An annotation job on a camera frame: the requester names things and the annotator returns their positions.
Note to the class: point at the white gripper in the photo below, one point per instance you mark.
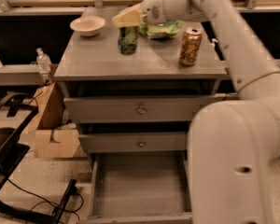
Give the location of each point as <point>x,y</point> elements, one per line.
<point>152,9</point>

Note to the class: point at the green soda can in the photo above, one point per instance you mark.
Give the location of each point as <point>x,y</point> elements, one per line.
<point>127,42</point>

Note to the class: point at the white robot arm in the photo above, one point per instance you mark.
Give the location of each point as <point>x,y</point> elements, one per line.
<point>230,143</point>

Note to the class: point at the grey wooden drawer cabinet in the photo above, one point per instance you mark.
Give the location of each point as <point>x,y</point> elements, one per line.
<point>93,67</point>

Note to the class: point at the gold patterned soda can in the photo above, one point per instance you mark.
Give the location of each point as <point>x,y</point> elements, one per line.
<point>191,41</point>

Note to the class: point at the grey top drawer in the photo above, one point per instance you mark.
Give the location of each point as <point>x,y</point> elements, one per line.
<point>137,109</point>

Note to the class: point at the grey middle drawer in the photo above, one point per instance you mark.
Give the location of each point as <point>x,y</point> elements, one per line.
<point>132,142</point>

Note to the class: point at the grey open bottom drawer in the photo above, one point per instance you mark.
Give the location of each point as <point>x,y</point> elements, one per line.
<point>139,188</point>

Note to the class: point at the green chip bag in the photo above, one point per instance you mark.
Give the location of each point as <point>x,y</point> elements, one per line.
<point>160,31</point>

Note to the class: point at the white ceramic bowl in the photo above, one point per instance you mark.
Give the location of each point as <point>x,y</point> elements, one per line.
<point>88,26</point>

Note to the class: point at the white spray bottle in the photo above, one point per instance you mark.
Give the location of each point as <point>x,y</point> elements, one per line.
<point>214,43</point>

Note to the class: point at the clear plastic bottle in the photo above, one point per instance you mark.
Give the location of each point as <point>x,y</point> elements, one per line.
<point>43,60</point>

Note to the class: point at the brown cardboard box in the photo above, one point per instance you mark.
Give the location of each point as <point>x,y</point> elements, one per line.
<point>55,137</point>

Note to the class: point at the black metal stand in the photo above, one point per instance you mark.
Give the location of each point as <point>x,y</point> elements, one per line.
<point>11,154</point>

